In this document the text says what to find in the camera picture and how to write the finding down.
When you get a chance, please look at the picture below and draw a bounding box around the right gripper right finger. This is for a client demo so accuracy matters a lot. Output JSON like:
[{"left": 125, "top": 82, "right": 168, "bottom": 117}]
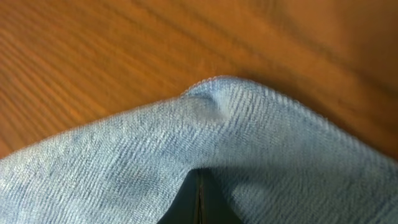
[{"left": 198, "top": 169, "right": 242, "bottom": 224}]

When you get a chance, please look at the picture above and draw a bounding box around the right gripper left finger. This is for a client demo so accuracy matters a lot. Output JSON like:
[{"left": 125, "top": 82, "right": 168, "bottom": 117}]
[{"left": 157, "top": 170, "right": 199, "bottom": 224}]

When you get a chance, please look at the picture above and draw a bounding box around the blue microfiber cloth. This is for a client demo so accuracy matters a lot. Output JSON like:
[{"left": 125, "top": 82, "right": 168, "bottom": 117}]
[{"left": 1, "top": 77, "right": 397, "bottom": 223}]

